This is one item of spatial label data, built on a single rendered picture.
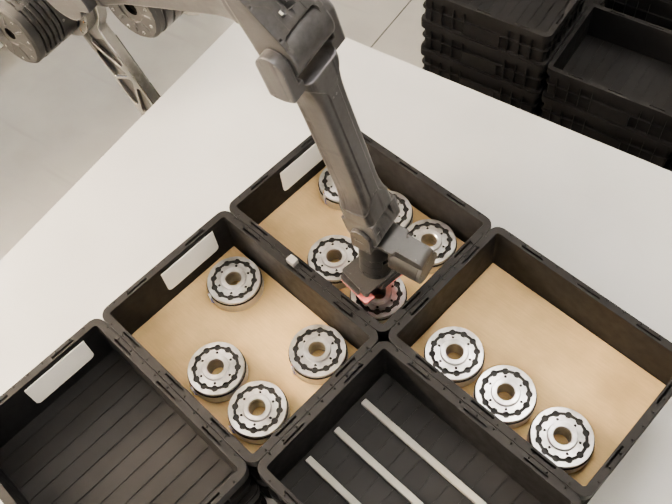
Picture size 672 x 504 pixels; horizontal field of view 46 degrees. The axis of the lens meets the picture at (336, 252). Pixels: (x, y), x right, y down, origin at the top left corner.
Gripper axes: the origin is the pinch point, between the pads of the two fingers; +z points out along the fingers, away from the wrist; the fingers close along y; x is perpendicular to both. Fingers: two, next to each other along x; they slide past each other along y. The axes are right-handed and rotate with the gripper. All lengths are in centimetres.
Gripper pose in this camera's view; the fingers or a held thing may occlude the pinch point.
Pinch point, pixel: (375, 289)
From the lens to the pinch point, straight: 144.8
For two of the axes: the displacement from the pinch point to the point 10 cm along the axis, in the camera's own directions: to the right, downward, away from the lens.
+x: -6.6, -6.4, 4.0
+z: 0.5, 5.0, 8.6
